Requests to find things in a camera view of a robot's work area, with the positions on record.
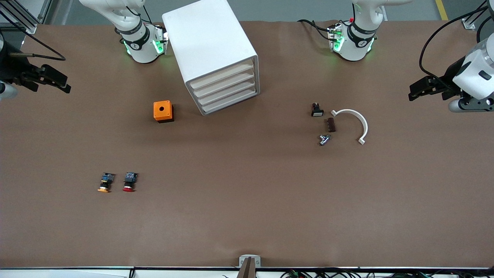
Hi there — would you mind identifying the red cap push button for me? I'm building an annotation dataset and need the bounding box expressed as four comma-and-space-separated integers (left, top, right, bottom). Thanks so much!
122, 172, 139, 193

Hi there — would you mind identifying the orange cap push button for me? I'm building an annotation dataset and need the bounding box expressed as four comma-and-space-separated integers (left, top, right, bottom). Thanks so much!
97, 172, 116, 193

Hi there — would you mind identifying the orange box with hole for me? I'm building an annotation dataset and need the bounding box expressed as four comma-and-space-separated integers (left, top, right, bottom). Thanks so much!
153, 100, 174, 124

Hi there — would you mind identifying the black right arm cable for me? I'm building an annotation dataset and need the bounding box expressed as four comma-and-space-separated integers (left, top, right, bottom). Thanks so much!
0, 10, 66, 62

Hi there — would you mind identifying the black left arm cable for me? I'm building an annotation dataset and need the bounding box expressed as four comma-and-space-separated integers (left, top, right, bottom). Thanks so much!
419, 0, 494, 78

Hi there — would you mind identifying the aluminium frame profile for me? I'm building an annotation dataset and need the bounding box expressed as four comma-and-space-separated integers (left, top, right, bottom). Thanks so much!
462, 0, 494, 30
0, 0, 53, 34

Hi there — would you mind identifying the white curved bracket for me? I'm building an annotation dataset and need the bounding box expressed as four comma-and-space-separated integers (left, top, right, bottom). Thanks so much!
331, 109, 369, 145

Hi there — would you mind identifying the black arm base cable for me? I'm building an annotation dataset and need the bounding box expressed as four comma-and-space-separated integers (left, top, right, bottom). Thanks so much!
297, 19, 333, 39

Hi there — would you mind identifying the white table edge rail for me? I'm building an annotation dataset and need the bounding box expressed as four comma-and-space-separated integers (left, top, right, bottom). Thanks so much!
0, 266, 494, 278

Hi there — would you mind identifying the black cable bundle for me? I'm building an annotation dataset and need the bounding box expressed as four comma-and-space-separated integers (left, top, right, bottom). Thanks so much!
280, 270, 494, 278

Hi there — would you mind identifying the grey table edge bracket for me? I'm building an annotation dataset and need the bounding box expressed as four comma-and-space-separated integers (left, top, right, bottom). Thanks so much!
239, 254, 262, 268

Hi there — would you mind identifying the brown tapered post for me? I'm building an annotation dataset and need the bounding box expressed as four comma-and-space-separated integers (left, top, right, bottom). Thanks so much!
237, 257, 257, 278

